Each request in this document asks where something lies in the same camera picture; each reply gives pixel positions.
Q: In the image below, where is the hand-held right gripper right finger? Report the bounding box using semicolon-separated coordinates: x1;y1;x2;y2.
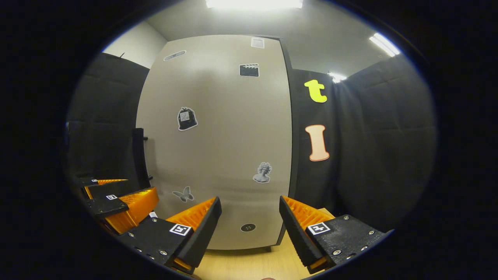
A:
279;196;391;274

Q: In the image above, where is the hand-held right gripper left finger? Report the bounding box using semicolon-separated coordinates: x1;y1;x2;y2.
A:
117;196;222;275

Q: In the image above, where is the grey cabinet door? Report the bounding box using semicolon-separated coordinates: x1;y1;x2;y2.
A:
136;35;292;250

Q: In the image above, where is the black backdrop cloth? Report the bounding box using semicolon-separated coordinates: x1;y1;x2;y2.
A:
64;52;438;234

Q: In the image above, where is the black door handle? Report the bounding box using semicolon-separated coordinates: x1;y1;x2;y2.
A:
132;128;151;190

